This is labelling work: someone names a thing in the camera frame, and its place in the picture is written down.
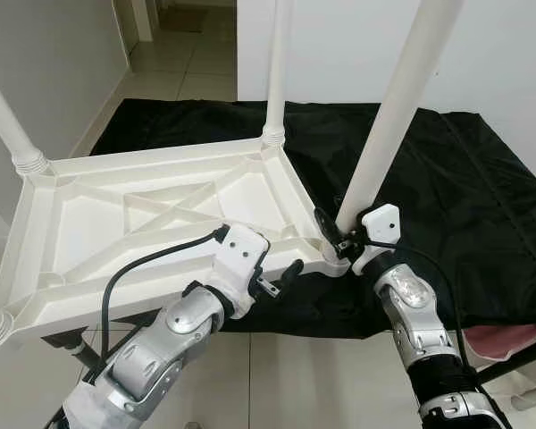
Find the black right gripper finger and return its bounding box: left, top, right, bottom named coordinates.
left=314, top=208, right=343, bottom=248

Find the white plastic table top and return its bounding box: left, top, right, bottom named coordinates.
left=0, top=139, right=352, bottom=355

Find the black cloth table cover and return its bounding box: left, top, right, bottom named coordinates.
left=89, top=97, right=536, bottom=341

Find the pink cushion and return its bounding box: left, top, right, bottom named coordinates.
left=465, top=324, right=536, bottom=363

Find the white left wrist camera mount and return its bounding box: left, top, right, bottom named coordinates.
left=205, top=223, right=272, bottom=319

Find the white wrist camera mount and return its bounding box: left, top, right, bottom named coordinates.
left=205, top=223, right=272, bottom=319
left=350, top=204, right=402, bottom=274

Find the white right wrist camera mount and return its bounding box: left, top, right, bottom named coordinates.
left=350, top=204, right=402, bottom=274

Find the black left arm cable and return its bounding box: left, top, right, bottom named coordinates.
left=101, top=225, right=232, bottom=360

